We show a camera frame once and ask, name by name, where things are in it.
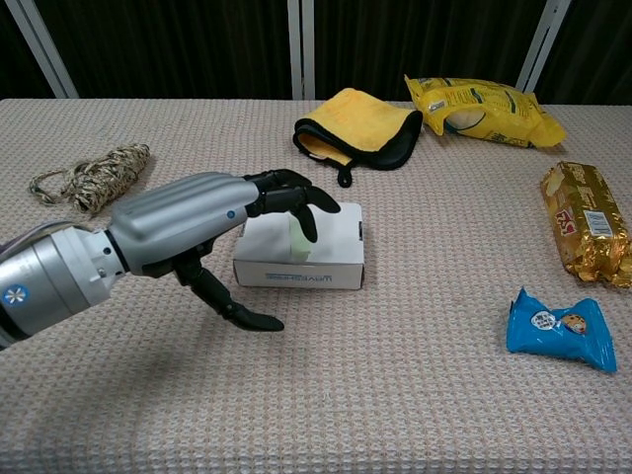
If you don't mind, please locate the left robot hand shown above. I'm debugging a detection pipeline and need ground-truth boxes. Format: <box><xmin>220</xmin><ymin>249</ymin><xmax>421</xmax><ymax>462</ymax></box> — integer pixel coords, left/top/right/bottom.
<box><xmin>105</xmin><ymin>168</ymin><xmax>343</xmax><ymax>333</ymax></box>

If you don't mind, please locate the white cardboard box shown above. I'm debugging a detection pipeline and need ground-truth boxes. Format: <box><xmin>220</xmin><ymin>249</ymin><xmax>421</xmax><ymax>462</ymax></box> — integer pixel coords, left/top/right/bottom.
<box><xmin>232</xmin><ymin>200</ymin><xmax>366</xmax><ymax>290</ymax></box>

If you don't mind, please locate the twine bundle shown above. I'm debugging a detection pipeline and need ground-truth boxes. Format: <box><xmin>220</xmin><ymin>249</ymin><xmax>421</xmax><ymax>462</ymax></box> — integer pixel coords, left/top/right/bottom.
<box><xmin>28</xmin><ymin>142</ymin><xmax>152</xmax><ymax>214</ymax></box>

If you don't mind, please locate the black pleated curtain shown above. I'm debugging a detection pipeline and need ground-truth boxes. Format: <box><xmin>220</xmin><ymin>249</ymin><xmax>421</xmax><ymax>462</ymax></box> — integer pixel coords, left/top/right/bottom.
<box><xmin>29</xmin><ymin>0</ymin><xmax>292</xmax><ymax>100</ymax></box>
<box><xmin>0</xmin><ymin>0</ymin><xmax>55</xmax><ymax>100</ymax></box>
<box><xmin>313</xmin><ymin>0</ymin><xmax>547</xmax><ymax>103</ymax></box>
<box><xmin>535</xmin><ymin>0</ymin><xmax>632</xmax><ymax>106</ymax></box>

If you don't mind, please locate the yellow microfiber cloth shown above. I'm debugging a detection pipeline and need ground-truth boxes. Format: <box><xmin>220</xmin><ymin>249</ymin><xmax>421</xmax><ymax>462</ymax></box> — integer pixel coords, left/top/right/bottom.
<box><xmin>292</xmin><ymin>87</ymin><xmax>425</xmax><ymax>189</ymax></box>

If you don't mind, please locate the beige waffle tablecloth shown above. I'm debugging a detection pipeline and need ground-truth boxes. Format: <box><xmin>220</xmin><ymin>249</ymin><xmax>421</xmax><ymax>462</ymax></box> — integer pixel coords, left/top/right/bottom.
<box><xmin>0</xmin><ymin>98</ymin><xmax>632</xmax><ymax>474</ymax></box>

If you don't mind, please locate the yellow snack bag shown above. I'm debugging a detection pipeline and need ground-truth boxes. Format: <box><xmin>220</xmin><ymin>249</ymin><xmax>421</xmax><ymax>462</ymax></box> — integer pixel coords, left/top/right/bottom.
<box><xmin>404</xmin><ymin>74</ymin><xmax>567</xmax><ymax>149</ymax></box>

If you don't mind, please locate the blue cookie packet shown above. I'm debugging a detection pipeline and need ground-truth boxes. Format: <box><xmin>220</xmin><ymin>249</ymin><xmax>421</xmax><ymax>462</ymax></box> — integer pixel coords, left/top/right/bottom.
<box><xmin>506</xmin><ymin>286</ymin><xmax>618</xmax><ymax>373</ymax></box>

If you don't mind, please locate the gold biscuit packet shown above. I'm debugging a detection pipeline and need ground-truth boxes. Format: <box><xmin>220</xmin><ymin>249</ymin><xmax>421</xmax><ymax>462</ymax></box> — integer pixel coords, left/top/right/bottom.
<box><xmin>539</xmin><ymin>160</ymin><xmax>632</xmax><ymax>289</ymax></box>

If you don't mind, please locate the white frame post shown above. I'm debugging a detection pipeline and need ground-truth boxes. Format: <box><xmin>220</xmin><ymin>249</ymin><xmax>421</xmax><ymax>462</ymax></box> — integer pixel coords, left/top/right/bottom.
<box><xmin>515</xmin><ymin>0</ymin><xmax>573</xmax><ymax>95</ymax></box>
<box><xmin>3</xmin><ymin>0</ymin><xmax>79</xmax><ymax>99</ymax></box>
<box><xmin>286</xmin><ymin>0</ymin><xmax>316</xmax><ymax>101</ymax></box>

